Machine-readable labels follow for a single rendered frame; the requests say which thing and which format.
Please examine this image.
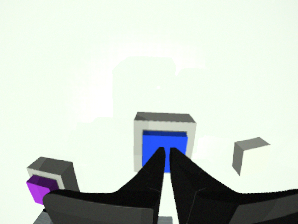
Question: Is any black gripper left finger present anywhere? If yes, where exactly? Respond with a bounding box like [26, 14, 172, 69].
[43, 147, 166, 224]

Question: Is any blue button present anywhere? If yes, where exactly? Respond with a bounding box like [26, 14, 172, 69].
[133, 112, 197, 175]

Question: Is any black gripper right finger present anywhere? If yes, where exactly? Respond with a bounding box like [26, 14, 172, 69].
[169, 147, 298, 224]

